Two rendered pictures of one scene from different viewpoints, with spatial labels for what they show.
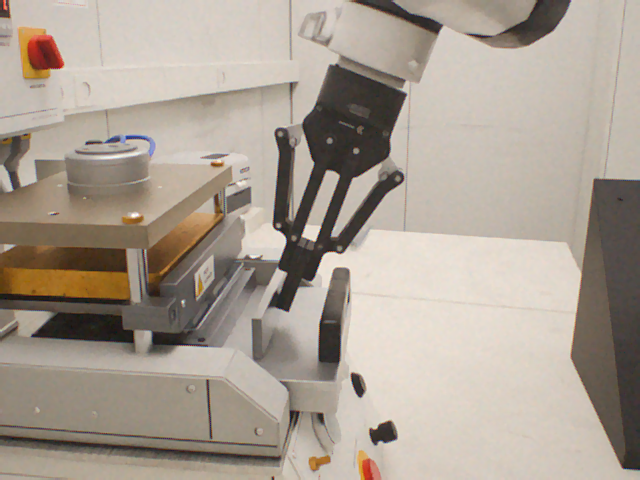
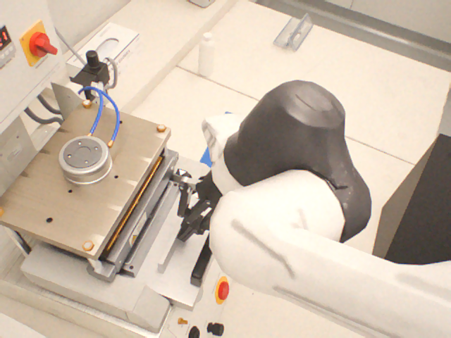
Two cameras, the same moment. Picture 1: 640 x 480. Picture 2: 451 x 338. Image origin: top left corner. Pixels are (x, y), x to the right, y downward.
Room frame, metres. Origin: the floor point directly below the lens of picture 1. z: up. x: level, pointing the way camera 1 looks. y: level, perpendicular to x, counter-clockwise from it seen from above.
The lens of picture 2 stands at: (0.24, -0.06, 1.66)
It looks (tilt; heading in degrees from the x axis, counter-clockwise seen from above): 54 degrees down; 8
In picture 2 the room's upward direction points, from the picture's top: 7 degrees clockwise
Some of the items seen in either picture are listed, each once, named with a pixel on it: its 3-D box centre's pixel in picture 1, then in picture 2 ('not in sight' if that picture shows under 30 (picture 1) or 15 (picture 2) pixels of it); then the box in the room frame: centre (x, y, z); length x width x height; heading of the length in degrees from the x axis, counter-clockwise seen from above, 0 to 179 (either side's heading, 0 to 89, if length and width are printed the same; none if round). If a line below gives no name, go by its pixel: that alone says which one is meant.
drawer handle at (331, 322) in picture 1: (336, 308); (211, 244); (0.57, -0.02, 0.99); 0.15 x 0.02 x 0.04; 174
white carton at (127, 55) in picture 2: not in sight; (106, 56); (1.17, 0.47, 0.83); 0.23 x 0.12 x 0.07; 170
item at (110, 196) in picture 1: (92, 206); (80, 161); (0.61, 0.24, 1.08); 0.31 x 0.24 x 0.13; 174
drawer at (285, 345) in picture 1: (203, 320); (142, 224); (0.58, 0.12, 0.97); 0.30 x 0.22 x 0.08; 84
